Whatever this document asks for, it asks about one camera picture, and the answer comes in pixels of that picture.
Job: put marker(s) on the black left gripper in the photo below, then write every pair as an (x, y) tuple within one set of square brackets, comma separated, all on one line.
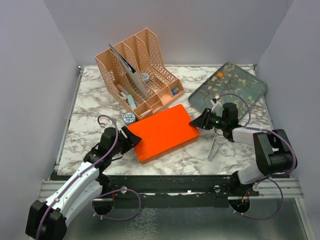
[(132, 140)]

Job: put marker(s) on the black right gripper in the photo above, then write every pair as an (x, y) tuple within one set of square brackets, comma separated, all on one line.
[(202, 121)]

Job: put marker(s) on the steel serving tongs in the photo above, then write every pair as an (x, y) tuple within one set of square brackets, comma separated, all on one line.
[(215, 146)]

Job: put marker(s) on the orange tin lid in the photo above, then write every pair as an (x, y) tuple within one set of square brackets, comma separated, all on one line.
[(163, 133)]

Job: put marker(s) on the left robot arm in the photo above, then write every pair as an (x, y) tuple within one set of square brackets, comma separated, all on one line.
[(49, 219)]

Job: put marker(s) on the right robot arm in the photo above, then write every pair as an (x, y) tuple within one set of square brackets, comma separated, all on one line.
[(273, 151)]

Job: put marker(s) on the blue splash lidded jar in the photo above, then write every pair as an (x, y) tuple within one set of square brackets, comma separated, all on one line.
[(129, 118)]

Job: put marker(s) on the light blue eraser case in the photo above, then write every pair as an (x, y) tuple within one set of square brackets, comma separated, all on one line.
[(131, 101)]

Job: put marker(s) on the floral teal serving tray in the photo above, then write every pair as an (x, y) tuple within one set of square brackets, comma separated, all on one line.
[(237, 82)]

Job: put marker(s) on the blue white lidded jar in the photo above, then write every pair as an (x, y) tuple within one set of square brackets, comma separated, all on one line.
[(145, 77)]

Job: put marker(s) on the grey folder booklet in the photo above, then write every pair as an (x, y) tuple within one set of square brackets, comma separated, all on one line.
[(132, 73)]

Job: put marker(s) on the peach plastic desk organizer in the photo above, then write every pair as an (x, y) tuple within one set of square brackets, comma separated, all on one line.
[(142, 51)]

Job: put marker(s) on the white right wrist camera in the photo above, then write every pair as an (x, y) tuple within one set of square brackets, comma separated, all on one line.
[(216, 104)]

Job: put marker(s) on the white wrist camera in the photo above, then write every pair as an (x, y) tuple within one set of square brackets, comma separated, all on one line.
[(216, 104), (101, 123)]

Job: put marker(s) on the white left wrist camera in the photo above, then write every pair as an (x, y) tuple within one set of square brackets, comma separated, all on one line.
[(101, 123)]

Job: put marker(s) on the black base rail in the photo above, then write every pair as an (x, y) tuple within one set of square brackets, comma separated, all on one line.
[(131, 199)]

